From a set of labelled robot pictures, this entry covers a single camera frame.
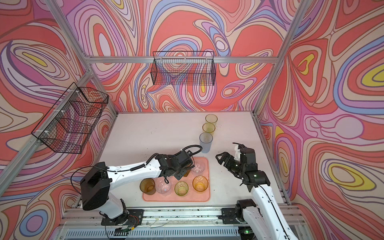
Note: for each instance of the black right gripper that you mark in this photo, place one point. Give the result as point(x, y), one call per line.
point(225, 155)

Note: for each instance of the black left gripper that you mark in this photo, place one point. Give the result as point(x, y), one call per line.
point(180, 177)

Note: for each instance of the green glass tumbler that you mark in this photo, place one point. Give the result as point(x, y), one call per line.
point(181, 188)

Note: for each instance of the clear glass small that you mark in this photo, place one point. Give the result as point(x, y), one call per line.
point(198, 169)

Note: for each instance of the clear glass tumbler front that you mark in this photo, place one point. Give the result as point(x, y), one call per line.
point(162, 187)

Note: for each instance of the pink plastic tray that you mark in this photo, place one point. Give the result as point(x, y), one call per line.
point(191, 196)

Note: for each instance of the blue textured tall glass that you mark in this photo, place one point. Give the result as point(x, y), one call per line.
point(206, 140)

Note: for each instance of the dark olive dotted glass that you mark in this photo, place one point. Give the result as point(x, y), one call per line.
point(148, 186)

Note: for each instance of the yellow tall glass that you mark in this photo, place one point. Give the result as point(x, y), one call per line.
point(209, 128)

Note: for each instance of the yellow-green tall glass back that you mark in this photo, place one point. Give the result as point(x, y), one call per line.
point(211, 118)

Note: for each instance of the amber glass tumbler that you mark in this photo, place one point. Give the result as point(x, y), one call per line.
point(200, 183)

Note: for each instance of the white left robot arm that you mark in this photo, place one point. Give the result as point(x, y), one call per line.
point(97, 184)

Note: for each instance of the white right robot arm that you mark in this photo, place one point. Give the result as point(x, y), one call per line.
point(261, 212)

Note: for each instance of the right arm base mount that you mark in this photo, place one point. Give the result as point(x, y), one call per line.
point(235, 215)

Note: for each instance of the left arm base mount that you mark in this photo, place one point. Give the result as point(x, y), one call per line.
point(128, 217)

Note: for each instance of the black wire basket back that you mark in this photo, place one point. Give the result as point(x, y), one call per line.
point(183, 68)

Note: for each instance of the black wire basket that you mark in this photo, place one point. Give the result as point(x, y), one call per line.
point(183, 68)
point(69, 127)

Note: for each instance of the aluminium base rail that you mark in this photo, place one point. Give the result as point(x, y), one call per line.
point(158, 223)

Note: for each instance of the black wire basket left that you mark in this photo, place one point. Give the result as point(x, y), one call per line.
point(69, 127)

